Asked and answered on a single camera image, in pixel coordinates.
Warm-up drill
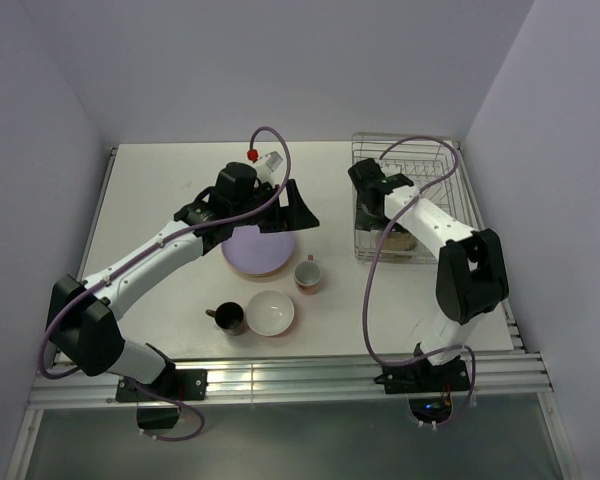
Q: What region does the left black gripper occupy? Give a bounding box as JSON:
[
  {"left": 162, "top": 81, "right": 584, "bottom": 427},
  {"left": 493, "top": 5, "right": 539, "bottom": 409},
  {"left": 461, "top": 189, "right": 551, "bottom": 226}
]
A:
[{"left": 231, "top": 179, "right": 318, "bottom": 234}]

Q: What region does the beige ceramic bowl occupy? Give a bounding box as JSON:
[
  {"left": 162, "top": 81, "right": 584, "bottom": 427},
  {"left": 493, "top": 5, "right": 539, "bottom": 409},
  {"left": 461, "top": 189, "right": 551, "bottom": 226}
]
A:
[{"left": 375, "top": 231, "right": 419, "bottom": 252}]

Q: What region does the pink coffee mug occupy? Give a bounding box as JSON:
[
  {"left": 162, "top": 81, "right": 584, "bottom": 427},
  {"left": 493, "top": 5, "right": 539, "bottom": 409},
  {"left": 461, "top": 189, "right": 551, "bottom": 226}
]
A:
[{"left": 293, "top": 255, "right": 322, "bottom": 295}]

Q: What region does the orange white bowl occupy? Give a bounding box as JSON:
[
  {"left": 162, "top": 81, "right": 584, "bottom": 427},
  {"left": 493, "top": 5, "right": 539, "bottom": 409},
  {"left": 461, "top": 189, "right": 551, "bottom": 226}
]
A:
[{"left": 245, "top": 290, "right": 295, "bottom": 337}]

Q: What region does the dark brown mug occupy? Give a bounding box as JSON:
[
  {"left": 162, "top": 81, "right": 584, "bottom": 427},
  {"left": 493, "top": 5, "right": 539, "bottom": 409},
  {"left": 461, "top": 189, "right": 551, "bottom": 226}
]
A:
[{"left": 205, "top": 302, "right": 246, "bottom": 336}]

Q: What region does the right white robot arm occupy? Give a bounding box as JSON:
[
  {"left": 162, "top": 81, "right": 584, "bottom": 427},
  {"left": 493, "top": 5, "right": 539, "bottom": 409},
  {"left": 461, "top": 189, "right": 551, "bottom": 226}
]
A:
[{"left": 348, "top": 158, "right": 509, "bottom": 390}]

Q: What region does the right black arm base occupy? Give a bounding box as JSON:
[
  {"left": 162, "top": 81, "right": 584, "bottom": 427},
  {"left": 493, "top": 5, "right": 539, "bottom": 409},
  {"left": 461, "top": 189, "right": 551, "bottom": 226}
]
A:
[{"left": 373, "top": 357, "right": 475, "bottom": 430}]

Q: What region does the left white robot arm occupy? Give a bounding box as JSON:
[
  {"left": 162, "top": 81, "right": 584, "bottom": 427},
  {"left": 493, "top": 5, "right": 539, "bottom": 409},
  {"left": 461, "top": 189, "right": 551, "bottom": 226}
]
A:
[{"left": 43, "top": 162, "right": 320, "bottom": 399}]

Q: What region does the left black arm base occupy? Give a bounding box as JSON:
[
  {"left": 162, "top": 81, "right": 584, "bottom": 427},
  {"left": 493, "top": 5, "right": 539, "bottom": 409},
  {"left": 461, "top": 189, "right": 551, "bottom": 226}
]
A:
[{"left": 115, "top": 368, "right": 208, "bottom": 442}]

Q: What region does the purple plastic plate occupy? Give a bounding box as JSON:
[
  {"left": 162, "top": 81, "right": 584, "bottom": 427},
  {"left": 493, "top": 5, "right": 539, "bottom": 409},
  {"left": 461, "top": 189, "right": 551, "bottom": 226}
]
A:
[{"left": 221, "top": 226, "right": 296, "bottom": 276}]

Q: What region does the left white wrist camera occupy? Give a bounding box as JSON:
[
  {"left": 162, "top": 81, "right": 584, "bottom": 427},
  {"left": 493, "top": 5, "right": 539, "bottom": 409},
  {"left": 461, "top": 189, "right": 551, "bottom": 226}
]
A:
[{"left": 247, "top": 149, "right": 283, "bottom": 187}]

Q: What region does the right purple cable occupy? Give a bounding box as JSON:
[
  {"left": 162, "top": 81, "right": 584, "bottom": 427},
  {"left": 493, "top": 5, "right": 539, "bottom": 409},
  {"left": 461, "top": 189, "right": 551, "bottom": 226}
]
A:
[{"left": 362, "top": 135, "right": 477, "bottom": 426}]

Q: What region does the purple cable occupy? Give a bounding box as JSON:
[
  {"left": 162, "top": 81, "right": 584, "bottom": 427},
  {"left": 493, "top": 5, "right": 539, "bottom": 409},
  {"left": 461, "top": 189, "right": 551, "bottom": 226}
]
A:
[
  {"left": 38, "top": 126, "right": 292, "bottom": 444},
  {"left": 362, "top": 135, "right": 477, "bottom": 426}
]

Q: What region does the wire dish rack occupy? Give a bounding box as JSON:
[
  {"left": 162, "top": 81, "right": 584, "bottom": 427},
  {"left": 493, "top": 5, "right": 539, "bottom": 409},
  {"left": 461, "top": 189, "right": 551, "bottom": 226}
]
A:
[{"left": 351, "top": 132, "right": 482, "bottom": 264}]

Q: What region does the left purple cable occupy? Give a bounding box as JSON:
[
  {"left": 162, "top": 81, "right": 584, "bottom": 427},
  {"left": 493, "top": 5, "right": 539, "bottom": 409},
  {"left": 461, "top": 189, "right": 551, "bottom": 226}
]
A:
[{"left": 38, "top": 126, "right": 292, "bottom": 444}]

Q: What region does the aluminium mounting rail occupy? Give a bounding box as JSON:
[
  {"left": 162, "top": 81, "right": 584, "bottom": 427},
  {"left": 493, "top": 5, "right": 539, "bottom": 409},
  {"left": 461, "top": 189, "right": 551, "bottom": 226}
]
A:
[{"left": 26, "top": 337, "right": 553, "bottom": 410}]

